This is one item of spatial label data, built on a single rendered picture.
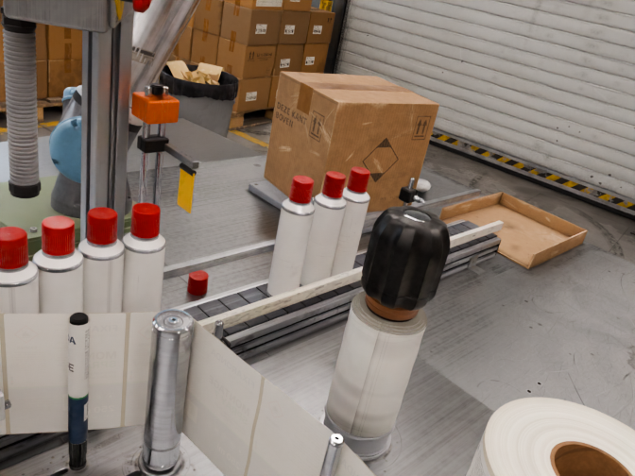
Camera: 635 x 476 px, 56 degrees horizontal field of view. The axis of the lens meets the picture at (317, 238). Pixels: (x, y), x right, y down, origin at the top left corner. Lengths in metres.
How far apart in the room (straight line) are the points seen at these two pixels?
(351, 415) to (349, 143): 0.74
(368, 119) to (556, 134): 3.80
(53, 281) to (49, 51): 3.74
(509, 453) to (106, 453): 0.41
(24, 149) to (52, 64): 3.69
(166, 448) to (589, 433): 0.42
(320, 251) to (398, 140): 0.51
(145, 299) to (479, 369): 0.56
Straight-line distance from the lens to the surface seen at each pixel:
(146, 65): 1.01
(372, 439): 0.72
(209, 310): 0.92
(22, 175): 0.76
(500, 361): 1.08
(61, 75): 4.48
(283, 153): 1.43
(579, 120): 4.98
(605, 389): 1.14
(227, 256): 0.90
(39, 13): 0.65
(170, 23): 1.01
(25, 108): 0.74
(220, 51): 4.71
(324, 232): 0.95
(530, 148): 5.12
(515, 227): 1.66
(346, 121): 1.28
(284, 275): 0.94
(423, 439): 0.79
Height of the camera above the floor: 1.40
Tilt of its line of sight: 26 degrees down
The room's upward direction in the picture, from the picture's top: 12 degrees clockwise
